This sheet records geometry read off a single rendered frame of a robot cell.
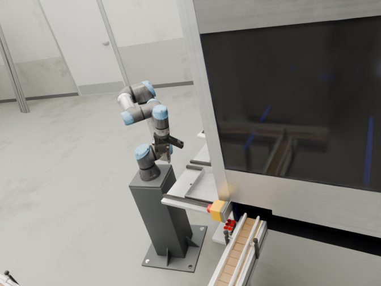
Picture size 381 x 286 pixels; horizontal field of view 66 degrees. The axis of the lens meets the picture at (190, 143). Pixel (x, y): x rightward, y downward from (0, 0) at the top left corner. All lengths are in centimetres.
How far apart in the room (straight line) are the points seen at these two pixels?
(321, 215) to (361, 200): 18
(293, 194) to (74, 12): 566
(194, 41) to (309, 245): 101
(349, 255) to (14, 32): 714
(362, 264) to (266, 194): 49
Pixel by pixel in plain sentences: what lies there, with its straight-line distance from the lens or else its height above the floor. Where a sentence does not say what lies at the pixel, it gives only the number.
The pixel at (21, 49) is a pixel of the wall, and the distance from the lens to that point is 760.
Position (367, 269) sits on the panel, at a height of 77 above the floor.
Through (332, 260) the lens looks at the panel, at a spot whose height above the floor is 77.
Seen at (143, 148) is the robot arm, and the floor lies 102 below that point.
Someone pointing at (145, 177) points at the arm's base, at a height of 82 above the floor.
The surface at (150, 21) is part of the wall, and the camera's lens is 571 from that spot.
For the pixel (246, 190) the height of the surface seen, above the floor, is 110.
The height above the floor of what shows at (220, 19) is 184.
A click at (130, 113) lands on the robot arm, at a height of 142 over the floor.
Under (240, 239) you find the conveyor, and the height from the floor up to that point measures 93.
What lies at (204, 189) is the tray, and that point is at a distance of 175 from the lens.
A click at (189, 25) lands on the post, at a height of 183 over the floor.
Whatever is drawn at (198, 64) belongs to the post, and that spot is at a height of 169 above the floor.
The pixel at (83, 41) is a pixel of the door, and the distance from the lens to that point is 646.
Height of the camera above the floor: 202
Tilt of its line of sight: 31 degrees down
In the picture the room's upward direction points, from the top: 14 degrees counter-clockwise
